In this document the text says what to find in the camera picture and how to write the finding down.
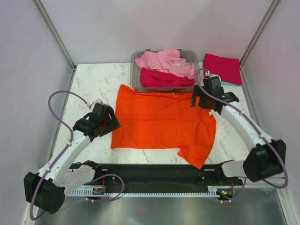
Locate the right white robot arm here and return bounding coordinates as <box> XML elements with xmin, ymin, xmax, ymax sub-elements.
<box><xmin>191</xmin><ymin>76</ymin><xmax>288</xmax><ymax>187</ymax></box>

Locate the light pink t shirt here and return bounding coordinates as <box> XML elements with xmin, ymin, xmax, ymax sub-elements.
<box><xmin>135</xmin><ymin>49</ymin><xmax>195</xmax><ymax>79</ymax></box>

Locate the white slotted cable duct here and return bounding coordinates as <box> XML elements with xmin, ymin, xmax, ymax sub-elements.
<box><xmin>68</xmin><ymin>186</ymin><xmax>233</xmax><ymax>198</ymax></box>

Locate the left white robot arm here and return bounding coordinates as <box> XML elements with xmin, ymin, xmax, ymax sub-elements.
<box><xmin>23</xmin><ymin>103</ymin><xmax>120</xmax><ymax>214</ymax></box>

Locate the left aluminium frame post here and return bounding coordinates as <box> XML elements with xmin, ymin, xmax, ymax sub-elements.
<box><xmin>32</xmin><ymin>0</ymin><xmax>76</xmax><ymax>71</ymax></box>

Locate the magenta t shirt in bin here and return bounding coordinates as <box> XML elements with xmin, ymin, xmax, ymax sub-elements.
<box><xmin>140</xmin><ymin>67</ymin><xmax>195</xmax><ymax>88</ymax></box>

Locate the folded teal t shirt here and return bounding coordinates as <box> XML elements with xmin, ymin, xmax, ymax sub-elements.
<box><xmin>221</xmin><ymin>82</ymin><xmax>239</xmax><ymax>87</ymax></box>

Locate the folded magenta t shirt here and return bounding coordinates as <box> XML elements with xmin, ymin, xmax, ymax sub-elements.
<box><xmin>203</xmin><ymin>53</ymin><xmax>242</xmax><ymax>86</ymax></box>

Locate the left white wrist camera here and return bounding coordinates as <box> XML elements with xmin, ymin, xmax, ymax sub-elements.
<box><xmin>87</xmin><ymin>99</ymin><xmax>102</xmax><ymax>108</ymax></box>

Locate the orange t shirt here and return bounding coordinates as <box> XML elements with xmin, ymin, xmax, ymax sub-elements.
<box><xmin>111</xmin><ymin>84</ymin><xmax>216</xmax><ymax>169</ymax></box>

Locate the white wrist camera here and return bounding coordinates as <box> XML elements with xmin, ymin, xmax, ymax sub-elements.
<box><xmin>203</xmin><ymin>70</ymin><xmax>221</xmax><ymax>81</ymax></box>
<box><xmin>87</xmin><ymin>99</ymin><xmax>102</xmax><ymax>108</ymax></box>

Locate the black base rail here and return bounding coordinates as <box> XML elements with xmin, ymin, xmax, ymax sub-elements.
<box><xmin>94</xmin><ymin>164</ymin><xmax>242</xmax><ymax>193</ymax></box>

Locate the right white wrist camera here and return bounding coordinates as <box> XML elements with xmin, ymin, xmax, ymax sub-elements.
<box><xmin>203</xmin><ymin>70</ymin><xmax>221</xmax><ymax>81</ymax></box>

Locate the clear plastic bin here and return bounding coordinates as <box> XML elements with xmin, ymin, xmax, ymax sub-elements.
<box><xmin>130</xmin><ymin>49</ymin><xmax>199</xmax><ymax>92</ymax></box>

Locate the right aluminium frame post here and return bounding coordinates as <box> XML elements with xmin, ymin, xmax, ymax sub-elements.
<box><xmin>240</xmin><ymin>0</ymin><xmax>281</xmax><ymax>68</ymax></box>

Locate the aluminium frame post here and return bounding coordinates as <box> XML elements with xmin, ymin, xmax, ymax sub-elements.
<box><xmin>240</xmin><ymin>0</ymin><xmax>281</xmax><ymax>68</ymax></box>
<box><xmin>32</xmin><ymin>0</ymin><xmax>76</xmax><ymax>71</ymax></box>

